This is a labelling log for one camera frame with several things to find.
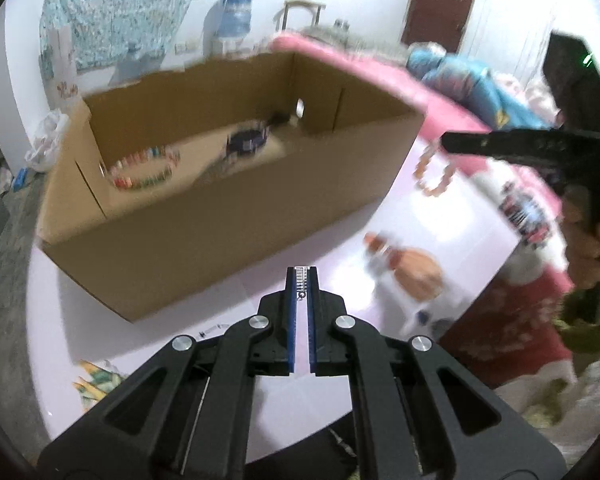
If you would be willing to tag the teal patterned curtain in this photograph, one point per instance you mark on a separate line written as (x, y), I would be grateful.
(120, 10)

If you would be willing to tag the pink floral blanket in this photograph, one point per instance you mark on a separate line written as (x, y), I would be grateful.
(380, 75)

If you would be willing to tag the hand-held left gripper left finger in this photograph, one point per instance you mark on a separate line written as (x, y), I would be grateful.
(291, 330)

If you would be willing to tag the person's right hand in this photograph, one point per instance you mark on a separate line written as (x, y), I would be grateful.
(582, 255)

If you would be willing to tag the brown cardboard box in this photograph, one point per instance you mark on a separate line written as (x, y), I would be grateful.
(205, 240)

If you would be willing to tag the grey knitted blanket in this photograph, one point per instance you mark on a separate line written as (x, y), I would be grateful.
(350, 40)

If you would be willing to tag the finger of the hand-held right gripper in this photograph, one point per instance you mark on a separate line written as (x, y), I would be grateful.
(500, 144)

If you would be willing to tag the white plastic bag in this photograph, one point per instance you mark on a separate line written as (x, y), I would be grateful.
(47, 140)

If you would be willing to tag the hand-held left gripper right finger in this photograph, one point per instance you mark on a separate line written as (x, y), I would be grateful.
(312, 330)

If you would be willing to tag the brown wooden door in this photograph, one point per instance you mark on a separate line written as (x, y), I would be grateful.
(440, 15)

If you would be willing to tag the thin silver pin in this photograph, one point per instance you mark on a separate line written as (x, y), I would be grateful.
(215, 329)

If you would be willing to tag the blue water jug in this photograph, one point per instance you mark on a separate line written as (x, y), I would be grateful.
(235, 15)

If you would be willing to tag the blue quilt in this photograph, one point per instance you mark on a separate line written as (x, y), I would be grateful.
(470, 77)

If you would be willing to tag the wooden chair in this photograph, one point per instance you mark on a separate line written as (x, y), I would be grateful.
(300, 4)

